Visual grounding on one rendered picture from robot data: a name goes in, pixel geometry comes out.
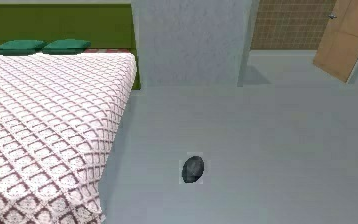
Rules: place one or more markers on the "dark grey round object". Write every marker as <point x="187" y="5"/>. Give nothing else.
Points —
<point x="192" y="169"/>

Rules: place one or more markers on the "white red-checked bed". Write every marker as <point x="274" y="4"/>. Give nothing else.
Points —
<point x="50" y="126"/>

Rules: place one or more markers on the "green pillow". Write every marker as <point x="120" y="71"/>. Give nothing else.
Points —
<point x="66" y="46"/>
<point x="18" y="46"/>

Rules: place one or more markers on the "brown wooden room door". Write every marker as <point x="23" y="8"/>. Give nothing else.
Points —
<point x="343" y="36"/>

